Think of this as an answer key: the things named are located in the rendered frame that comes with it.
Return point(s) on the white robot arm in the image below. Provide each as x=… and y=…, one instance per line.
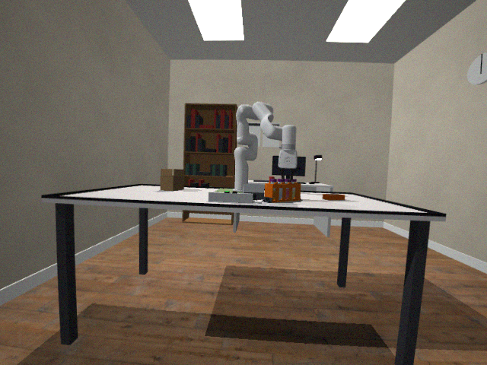
x=258, y=111

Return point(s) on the small brown cardboard box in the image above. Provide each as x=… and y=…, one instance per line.
x=172, y=183

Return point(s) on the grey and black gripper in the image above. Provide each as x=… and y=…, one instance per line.
x=288, y=159

